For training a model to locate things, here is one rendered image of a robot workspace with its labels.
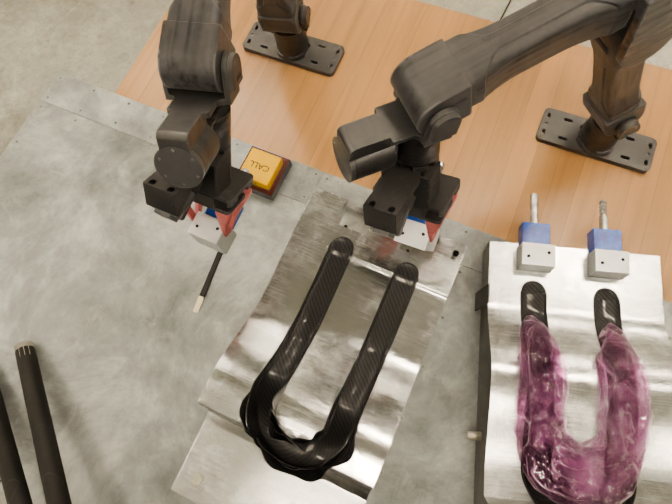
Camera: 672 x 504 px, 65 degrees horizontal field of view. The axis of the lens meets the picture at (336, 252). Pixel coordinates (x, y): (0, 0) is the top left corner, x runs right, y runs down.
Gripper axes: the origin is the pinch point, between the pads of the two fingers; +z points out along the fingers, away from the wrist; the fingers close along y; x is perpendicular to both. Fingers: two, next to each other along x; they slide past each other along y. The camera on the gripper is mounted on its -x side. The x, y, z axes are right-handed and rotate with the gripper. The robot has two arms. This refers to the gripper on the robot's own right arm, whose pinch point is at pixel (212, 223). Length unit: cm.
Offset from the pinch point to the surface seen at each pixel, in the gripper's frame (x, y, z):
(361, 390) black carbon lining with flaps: -9.3, 29.4, 9.9
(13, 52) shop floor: 96, -155, 59
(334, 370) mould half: -8.4, 24.8, 9.5
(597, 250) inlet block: 21, 54, -4
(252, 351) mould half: -11.0, 13.2, 9.6
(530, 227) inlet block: 22.5, 43.9, -2.6
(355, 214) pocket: 15.5, 17.3, 1.9
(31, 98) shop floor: 82, -135, 66
